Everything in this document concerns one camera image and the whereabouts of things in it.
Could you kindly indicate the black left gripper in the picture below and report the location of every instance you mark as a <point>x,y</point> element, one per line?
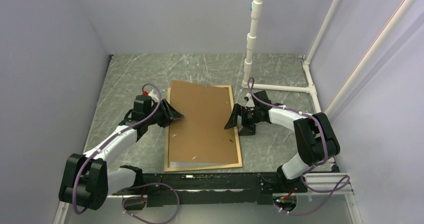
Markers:
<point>169,115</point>

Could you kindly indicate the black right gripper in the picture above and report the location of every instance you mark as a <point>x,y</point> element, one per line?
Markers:
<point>247,129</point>

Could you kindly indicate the brown mdf backing board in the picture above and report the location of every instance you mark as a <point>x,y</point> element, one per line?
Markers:
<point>200,123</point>

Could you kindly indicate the wooden picture frame green inlay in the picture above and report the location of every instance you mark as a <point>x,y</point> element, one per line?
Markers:
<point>202,164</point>

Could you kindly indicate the printed photo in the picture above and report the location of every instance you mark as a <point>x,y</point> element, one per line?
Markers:
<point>191,165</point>

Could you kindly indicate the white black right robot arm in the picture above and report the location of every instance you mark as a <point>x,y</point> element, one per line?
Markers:
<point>316,141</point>

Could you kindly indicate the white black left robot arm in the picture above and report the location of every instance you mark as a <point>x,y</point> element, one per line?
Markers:
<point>87,181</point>

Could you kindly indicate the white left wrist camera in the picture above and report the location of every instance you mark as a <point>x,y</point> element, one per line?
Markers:
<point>155,95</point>

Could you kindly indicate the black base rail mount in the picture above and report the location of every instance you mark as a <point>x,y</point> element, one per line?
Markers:
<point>213,188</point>

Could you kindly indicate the aluminium extrusion rail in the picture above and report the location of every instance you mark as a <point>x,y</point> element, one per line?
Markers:
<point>320,182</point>

